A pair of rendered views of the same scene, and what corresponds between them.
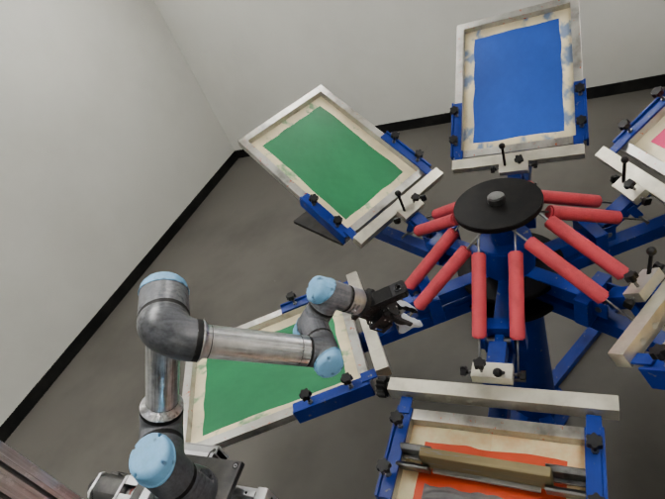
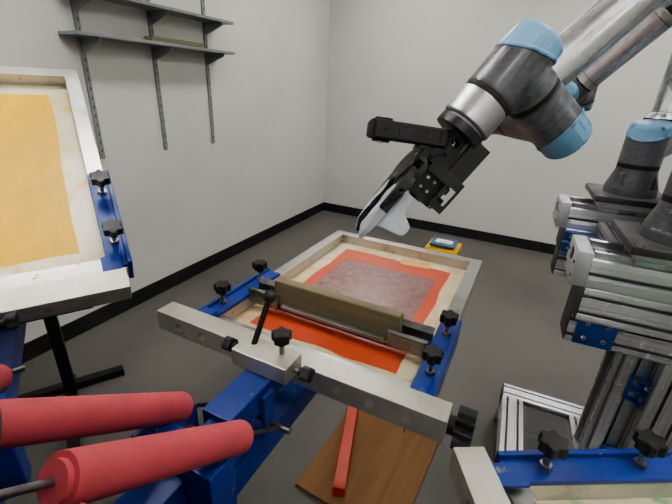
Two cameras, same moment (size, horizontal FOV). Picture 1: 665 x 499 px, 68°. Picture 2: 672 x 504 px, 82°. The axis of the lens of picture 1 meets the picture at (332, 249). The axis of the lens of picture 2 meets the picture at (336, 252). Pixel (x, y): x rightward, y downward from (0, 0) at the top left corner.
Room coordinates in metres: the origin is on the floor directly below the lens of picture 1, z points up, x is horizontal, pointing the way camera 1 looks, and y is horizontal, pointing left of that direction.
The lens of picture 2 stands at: (1.56, -0.27, 1.55)
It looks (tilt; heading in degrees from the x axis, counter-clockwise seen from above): 23 degrees down; 171
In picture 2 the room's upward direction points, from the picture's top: 3 degrees clockwise
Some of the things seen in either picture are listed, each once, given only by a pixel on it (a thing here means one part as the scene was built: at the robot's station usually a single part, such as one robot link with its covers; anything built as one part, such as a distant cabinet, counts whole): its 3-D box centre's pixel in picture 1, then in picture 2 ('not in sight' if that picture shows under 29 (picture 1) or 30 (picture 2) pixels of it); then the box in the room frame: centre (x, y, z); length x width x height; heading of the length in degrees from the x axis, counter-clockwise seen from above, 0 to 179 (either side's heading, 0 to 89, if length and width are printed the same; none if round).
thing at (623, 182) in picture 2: not in sight; (633, 178); (0.43, 0.90, 1.31); 0.15 x 0.15 x 0.10
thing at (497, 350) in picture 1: (496, 366); (249, 394); (0.99, -0.33, 1.02); 0.17 x 0.06 x 0.05; 145
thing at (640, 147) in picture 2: not in sight; (646, 142); (0.43, 0.91, 1.42); 0.13 x 0.12 x 0.14; 122
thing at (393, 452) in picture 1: (397, 453); (436, 362); (0.88, 0.09, 0.98); 0.30 x 0.05 x 0.07; 145
